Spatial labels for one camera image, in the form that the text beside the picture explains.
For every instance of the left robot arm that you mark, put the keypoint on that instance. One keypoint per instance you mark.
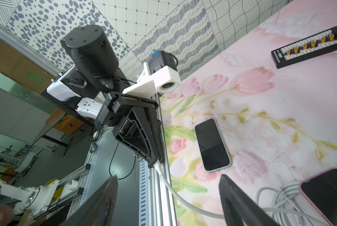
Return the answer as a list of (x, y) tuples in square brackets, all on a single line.
[(94, 87)]

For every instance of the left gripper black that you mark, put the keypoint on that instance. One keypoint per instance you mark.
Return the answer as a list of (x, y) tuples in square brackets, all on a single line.
[(137, 125)]

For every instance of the black connector board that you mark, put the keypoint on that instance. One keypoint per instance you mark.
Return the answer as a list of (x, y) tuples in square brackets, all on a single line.
[(310, 47)]

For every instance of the phone with green case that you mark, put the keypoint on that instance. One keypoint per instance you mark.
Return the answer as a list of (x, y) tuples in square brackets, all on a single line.
[(213, 149)]

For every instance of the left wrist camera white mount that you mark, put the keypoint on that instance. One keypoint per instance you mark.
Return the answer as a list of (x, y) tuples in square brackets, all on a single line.
[(160, 75)]

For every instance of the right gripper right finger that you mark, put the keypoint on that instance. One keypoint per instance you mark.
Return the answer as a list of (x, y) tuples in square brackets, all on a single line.
[(239, 209)]

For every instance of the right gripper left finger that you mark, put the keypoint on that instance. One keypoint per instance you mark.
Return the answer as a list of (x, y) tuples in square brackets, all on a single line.
[(98, 209)]

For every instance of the phone with pink case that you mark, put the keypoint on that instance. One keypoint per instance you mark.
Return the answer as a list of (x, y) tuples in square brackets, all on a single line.
[(321, 192)]

